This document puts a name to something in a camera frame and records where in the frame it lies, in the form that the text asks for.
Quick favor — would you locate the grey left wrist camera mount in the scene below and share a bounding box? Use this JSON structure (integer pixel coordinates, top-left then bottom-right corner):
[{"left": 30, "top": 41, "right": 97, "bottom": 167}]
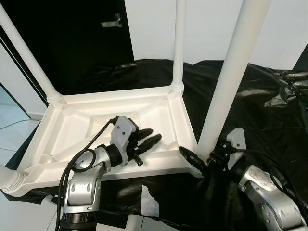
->
[{"left": 111, "top": 116, "right": 140, "bottom": 167}]

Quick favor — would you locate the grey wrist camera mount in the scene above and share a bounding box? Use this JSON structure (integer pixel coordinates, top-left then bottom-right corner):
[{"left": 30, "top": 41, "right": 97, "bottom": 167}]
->
[
  {"left": 111, "top": 116, "right": 140, "bottom": 167},
  {"left": 226, "top": 128, "right": 247, "bottom": 170}
]

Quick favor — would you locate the white table pedestal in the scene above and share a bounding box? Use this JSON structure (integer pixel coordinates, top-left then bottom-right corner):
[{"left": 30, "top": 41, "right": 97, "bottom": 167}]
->
[{"left": 126, "top": 214, "right": 145, "bottom": 231}]

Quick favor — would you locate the black door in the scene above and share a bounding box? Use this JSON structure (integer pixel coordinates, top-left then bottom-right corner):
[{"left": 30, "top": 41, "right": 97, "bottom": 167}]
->
[{"left": 0, "top": 0, "right": 135, "bottom": 94}]

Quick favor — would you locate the dark grey frame post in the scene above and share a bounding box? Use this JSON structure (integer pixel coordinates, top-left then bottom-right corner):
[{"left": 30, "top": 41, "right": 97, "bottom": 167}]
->
[{"left": 294, "top": 46, "right": 308, "bottom": 73}]

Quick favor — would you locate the white plastic table top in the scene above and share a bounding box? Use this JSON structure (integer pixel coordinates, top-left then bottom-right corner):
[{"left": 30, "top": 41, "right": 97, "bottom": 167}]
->
[{"left": 5, "top": 87, "right": 200, "bottom": 198}]

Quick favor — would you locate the thin black floor cable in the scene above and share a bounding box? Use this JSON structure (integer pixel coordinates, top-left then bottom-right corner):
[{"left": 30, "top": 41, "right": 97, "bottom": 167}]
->
[{"left": 0, "top": 119, "right": 40, "bottom": 131}]

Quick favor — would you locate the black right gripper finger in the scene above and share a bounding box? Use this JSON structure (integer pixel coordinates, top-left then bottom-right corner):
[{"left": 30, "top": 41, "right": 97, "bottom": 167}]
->
[{"left": 178, "top": 147, "right": 208, "bottom": 175}]

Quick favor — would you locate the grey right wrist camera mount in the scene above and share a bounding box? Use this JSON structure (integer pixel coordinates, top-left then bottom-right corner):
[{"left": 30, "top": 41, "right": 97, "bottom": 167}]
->
[{"left": 226, "top": 128, "right": 247, "bottom": 170}]

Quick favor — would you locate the black table cloth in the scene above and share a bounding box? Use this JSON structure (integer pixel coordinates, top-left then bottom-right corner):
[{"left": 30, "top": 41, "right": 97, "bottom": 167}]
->
[{"left": 0, "top": 59, "right": 308, "bottom": 231}]

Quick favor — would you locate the silver door handle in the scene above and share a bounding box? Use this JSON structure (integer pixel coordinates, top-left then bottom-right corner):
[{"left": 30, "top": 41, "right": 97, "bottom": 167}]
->
[{"left": 101, "top": 13, "right": 122, "bottom": 28}]

